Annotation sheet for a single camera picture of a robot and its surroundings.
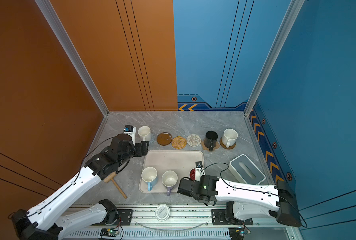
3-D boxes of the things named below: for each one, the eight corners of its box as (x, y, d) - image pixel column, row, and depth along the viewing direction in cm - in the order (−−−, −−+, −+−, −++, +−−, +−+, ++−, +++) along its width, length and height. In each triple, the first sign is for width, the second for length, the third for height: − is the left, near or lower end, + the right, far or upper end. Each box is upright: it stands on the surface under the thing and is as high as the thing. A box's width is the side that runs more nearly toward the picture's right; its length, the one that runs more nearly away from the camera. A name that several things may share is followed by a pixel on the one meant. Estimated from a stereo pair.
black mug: (205, 153, 98) (207, 145, 91) (203, 139, 106) (205, 130, 98) (217, 153, 98) (220, 145, 91) (214, 139, 106) (217, 130, 98)
